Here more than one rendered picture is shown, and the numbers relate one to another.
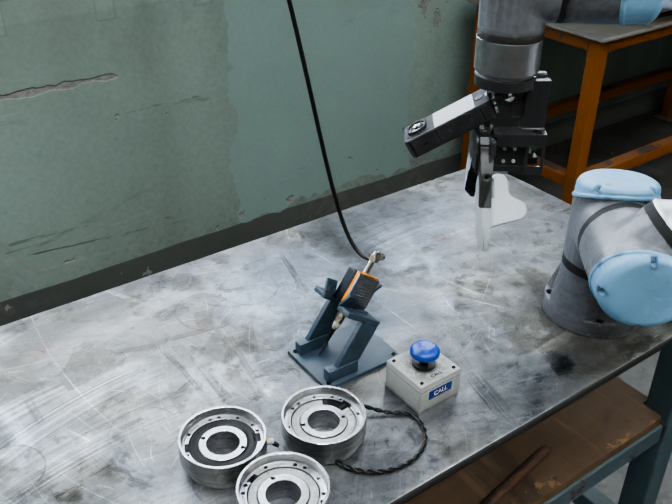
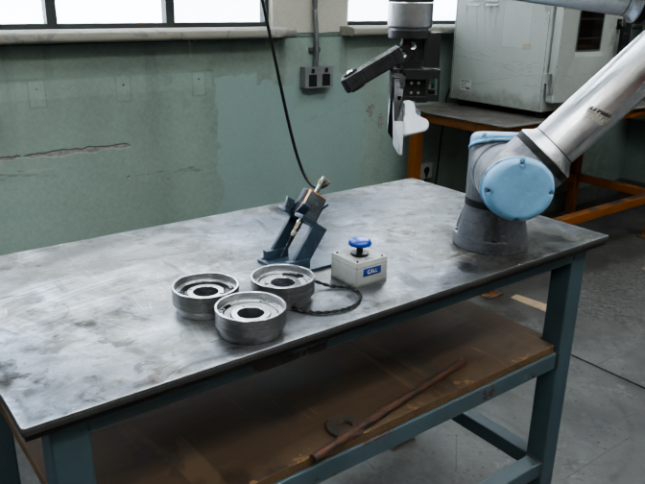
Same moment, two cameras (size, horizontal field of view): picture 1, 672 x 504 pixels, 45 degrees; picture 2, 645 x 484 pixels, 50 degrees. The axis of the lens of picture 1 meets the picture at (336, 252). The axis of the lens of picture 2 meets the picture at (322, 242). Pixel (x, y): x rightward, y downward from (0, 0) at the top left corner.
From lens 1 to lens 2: 40 cm
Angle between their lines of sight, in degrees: 12
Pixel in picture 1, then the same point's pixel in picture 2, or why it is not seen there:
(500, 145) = (408, 78)
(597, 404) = (504, 338)
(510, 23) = not seen: outside the picture
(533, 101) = (429, 47)
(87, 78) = (107, 145)
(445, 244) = (380, 213)
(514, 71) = (414, 21)
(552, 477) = (467, 377)
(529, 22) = not seen: outside the picture
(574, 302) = (474, 229)
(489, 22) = not seen: outside the picture
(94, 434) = (107, 297)
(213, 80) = (205, 156)
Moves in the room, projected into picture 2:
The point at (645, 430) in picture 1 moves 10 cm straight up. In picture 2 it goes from (541, 353) to (547, 312)
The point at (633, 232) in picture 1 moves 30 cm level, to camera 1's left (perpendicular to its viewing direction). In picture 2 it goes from (508, 149) to (335, 147)
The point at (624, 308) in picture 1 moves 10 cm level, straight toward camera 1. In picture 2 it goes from (505, 204) to (495, 219)
